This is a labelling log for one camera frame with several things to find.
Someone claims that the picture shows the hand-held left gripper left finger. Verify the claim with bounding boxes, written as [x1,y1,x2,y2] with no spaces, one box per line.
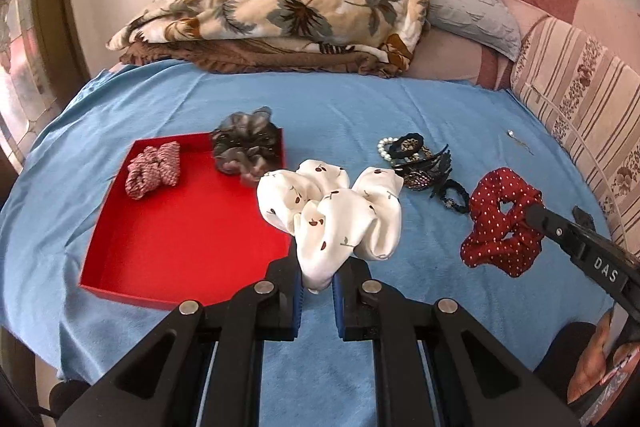
[57,257,303,427]

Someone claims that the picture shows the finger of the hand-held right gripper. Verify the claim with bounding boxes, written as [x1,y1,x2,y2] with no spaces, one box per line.
[571,205,640,270]
[524,202,632,304]

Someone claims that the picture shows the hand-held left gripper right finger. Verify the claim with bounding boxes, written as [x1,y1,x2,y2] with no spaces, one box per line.
[332,257,581,427]

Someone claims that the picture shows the red polka dot scrunchie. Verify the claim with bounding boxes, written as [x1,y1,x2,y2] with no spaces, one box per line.
[460,167,546,278]

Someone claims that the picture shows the white cherry print scrunchie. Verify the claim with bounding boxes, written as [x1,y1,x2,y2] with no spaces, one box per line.
[256,159,405,295]

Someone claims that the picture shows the red tray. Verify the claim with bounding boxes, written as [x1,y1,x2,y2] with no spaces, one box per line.
[79,129,293,312]

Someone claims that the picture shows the black claw hair clip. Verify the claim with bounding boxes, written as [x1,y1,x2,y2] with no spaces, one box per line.
[392,144,453,202]

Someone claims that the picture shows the leopard print hair clip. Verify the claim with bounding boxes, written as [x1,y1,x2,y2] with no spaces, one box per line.
[400,169,436,192]

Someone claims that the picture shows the cream pearl bracelet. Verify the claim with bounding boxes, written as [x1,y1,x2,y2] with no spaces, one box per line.
[377,136,401,164]

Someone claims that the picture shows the brown printed pouch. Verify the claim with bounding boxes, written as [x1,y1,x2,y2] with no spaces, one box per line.
[567,307,633,408]

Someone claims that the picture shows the silver hairpin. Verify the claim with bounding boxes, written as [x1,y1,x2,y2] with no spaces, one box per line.
[507,129,535,156]

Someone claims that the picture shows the striped floral cushion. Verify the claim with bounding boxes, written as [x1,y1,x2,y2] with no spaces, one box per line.
[510,17,640,253]

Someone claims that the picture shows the grey sheer scrunchie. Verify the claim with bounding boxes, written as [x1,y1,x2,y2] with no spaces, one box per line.
[210,106,283,185]

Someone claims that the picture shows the pink checked scrunchie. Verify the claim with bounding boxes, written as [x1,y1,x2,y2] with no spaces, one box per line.
[125,141,182,200]

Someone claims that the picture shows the pink pillow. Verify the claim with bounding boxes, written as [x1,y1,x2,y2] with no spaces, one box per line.
[407,0,640,92]

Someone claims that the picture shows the blue bed sheet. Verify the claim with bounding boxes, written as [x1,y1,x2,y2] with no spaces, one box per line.
[0,57,621,427]

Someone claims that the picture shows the grey pillow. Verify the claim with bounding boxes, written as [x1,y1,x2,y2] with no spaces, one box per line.
[422,0,523,62]

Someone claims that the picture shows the brown blanket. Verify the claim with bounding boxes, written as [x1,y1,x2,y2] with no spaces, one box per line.
[117,39,416,80]

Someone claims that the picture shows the black beaded hair tie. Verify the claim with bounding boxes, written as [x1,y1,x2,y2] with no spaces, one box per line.
[439,179,472,214]

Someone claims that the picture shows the black scalloped hair tie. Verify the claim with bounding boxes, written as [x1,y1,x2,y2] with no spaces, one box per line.
[387,132,426,160]

